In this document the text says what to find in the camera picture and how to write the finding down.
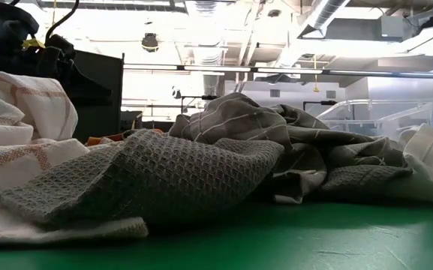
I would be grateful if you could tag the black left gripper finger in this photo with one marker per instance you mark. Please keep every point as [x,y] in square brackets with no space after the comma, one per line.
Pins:
[88,90]

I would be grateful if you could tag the white towel with red stripes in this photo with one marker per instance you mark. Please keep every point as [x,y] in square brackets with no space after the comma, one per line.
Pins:
[32,105]
[13,165]

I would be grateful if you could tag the orange towel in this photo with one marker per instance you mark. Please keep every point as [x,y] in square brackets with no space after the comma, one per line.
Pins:
[103,139]

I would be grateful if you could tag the dark gray white-lined towel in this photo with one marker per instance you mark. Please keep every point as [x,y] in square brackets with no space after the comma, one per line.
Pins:
[238,120]

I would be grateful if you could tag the dark gray waffle towel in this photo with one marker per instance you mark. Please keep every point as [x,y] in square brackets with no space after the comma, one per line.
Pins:
[362,176]

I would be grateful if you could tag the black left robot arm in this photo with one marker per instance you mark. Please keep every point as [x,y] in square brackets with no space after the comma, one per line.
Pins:
[2,22]

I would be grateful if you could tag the yellow tag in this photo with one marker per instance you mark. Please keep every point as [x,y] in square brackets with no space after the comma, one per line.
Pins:
[32,43]

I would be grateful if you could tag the black partition panel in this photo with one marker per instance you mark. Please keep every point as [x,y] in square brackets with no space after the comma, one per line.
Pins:
[103,67]

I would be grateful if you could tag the black ceiling dome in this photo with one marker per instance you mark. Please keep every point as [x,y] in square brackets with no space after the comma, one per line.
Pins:
[149,42]

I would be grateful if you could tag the horizontal metal bar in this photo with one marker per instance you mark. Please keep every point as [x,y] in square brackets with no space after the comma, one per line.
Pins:
[276,70]

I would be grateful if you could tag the clear plastic bin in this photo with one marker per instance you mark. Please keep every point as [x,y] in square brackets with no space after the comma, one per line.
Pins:
[381,116]

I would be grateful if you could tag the black metal stand frame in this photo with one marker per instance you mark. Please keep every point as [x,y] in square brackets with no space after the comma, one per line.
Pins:
[201,97]
[319,102]

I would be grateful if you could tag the silver ventilation duct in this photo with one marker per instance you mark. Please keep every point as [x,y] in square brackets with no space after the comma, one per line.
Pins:
[326,13]
[208,56]

